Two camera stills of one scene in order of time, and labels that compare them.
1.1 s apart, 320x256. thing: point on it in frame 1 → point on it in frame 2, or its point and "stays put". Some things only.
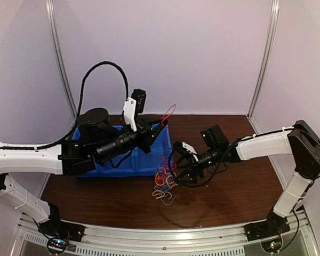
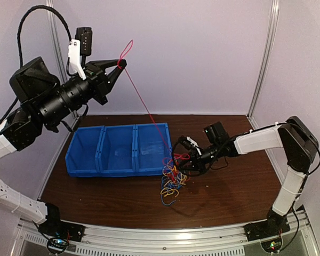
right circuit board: [272, 246] stays put
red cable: [166, 169] → [170, 157]
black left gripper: [148, 135] → [101, 82]
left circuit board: [57, 244] stays put
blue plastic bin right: [145, 164] stays put
